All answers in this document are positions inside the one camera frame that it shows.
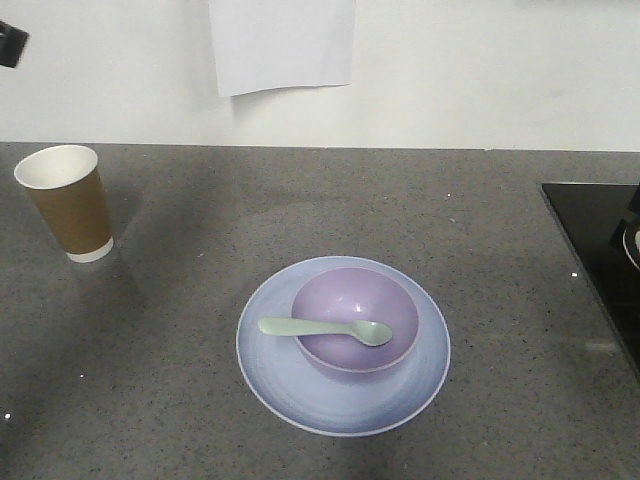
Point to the pot on cooktop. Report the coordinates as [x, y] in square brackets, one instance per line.
[625, 238]

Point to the pale green plastic spoon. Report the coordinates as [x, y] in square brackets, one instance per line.
[372, 334]

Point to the brown paper cup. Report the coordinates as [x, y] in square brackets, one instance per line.
[65, 185]

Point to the white paper sheet on wall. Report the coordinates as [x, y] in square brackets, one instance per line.
[265, 45]

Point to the black induction cooktop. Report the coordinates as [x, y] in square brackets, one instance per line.
[588, 213]

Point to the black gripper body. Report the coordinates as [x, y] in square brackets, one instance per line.
[12, 43]

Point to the light blue plate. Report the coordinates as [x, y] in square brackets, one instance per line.
[320, 399]

